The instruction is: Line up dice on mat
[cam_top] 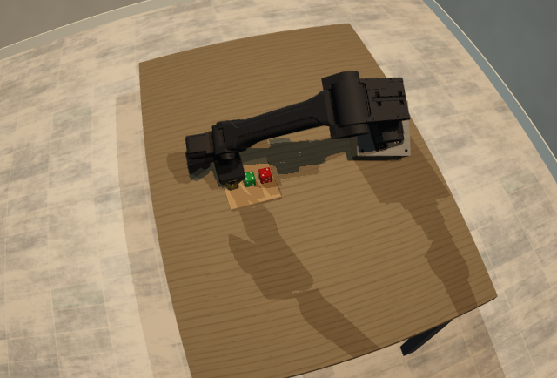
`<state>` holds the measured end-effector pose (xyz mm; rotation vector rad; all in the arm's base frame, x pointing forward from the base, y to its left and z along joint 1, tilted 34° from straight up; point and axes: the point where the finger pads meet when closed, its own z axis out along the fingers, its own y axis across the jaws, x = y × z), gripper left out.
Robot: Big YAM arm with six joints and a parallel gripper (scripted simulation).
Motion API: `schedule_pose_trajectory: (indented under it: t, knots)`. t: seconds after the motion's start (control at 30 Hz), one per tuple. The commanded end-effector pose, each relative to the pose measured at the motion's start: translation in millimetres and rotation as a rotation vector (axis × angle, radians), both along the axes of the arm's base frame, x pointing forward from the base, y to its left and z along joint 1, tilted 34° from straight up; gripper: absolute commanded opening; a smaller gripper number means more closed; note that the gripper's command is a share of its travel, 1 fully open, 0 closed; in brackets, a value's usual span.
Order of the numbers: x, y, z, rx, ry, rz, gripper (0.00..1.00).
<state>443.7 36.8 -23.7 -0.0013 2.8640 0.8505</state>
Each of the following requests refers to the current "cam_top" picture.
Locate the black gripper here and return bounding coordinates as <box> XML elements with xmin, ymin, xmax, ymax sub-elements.
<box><xmin>218</xmin><ymin>152</ymin><xmax>245</xmax><ymax>190</ymax></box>

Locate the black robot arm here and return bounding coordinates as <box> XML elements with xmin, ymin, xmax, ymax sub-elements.
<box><xmin>185</xmin><ymin>71</ymin><xmax>410</xmax><ymax>177</ymax></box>

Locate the green die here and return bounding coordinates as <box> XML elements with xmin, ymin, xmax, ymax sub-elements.
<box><xmin>243</xmin><ymin>171</ymin><xmax>256</xmax><ymax>187</ymax></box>

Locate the red die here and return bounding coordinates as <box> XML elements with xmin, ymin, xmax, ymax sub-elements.
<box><xmin>258</xmin><ymin>167</ymin><xmax>272</xmax><ymax>184</ymax></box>

